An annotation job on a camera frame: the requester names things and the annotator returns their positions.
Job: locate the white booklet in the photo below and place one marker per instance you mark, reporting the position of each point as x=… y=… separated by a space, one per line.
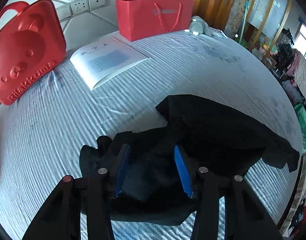
x=100 y=61

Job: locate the striped light blue bedsheet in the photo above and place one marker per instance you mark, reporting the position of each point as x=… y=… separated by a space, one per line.
x=42 y=133

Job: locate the grey plush toy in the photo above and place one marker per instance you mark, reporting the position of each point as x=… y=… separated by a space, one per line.
x=199 y=27

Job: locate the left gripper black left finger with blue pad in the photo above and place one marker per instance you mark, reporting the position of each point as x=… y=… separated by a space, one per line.
x=59 y=216

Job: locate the white wall socket panel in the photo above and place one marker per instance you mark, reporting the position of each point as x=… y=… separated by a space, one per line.
x=78 y=7

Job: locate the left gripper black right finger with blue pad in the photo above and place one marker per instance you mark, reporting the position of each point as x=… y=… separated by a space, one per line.
x=245 y=215

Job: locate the red bear hard case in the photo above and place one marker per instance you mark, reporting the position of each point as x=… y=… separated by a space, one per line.
x=31 y=45

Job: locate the black t-shirt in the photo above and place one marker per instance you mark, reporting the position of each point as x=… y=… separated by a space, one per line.
x=220 y=138

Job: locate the red paper gift bag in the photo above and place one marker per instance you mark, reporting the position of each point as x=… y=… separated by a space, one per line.
x=138 y=19

